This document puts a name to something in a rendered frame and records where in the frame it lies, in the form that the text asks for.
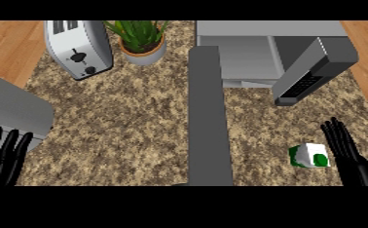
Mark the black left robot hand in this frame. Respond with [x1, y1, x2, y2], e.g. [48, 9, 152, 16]
[0, 126, 33, 187]

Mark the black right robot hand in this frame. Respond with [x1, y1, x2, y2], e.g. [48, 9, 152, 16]
[319, 117, 368, 187]

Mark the white and green milk carton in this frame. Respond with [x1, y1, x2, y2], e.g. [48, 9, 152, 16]
[288, 142, 332, 169]

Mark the dark grey microwave door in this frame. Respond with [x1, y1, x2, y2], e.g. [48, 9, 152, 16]
[186, 45, 234, 187]

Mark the grey microwave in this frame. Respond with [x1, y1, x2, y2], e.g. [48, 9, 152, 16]
[193, 20, 358, 107]

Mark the silver toaster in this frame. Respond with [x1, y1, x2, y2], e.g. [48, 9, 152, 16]
[42, 20, 115, 82]

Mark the green potted plant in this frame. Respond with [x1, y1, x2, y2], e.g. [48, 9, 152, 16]
[101, 20, 169, 66]

